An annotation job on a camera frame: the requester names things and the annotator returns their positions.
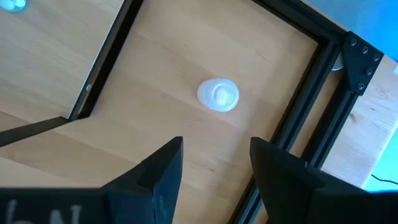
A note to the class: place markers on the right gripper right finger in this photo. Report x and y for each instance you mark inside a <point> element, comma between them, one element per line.
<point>289,193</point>

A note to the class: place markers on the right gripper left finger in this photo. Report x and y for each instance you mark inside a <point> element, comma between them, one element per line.
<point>149,193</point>

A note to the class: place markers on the white medicine bottle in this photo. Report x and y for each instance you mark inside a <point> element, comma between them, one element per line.
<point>218,95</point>

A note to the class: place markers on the black aluminium table frame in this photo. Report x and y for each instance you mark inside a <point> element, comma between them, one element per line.
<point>360,62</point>

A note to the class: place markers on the wooden shelf black frame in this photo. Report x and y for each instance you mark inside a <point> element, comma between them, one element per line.
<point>46,62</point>

